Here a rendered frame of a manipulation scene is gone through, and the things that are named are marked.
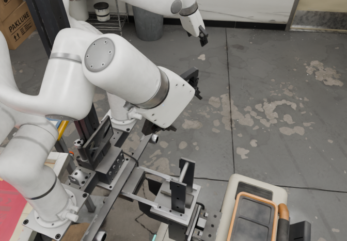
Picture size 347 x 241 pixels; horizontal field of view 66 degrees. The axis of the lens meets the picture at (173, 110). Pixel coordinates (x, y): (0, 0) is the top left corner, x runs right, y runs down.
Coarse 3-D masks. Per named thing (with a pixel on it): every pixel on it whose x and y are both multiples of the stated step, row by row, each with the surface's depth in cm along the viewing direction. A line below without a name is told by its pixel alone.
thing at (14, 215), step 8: (0, 184) 110; (8, 184) 110; (16, 200) 105; (24, 200) 105; (16, 208) 103; (8, 216) 101; (16, 216) 101; (8, 224) 99; (16, 224) 99; (0, 232) 97; (8, 232) 97; (0, 240) 95; (8, 240) 95
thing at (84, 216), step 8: (64, 128) 134; (56, 144) 140; (64, 144) 144; (64, 152) 145; (72, 160) 156; (72, 168) 157; (88, 200) 187; (96, 200) 205; (88, 208) 195; (96, 208) 200; (80, 216) 196; (88, 216) 196
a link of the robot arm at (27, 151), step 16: (32, 128) 66; (16, 144) 62; (32, 144) 64; (48, 144) 67; (0, 160) 60; (16, 160) 60; (32, 160) 62; (0, 176) 61; (16, 176) 60; (32, 176) 63; (48, 176) 69; (32, 192) 67; (48, 192) 71
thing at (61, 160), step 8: (0, 152) 117; (56, 152) 117; (48, 160) 116; (56, 160) 114; (64, 160) 114; (56, 168) 111; (64, 168) 114; (24, 232) 93; (32, 232) 94; (24, 240) 91; (32, 240) 94
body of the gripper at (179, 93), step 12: (168, 72) 46; (168, 84) 45; (180, 84) 48; (168, 96) 47; (180, 96) 50; (192, 96) 53; (144, 108) 46; (156, 108) 47; (168, 108) 49; (180, 108) 52; (156, 120) 49; (168, 120) 52
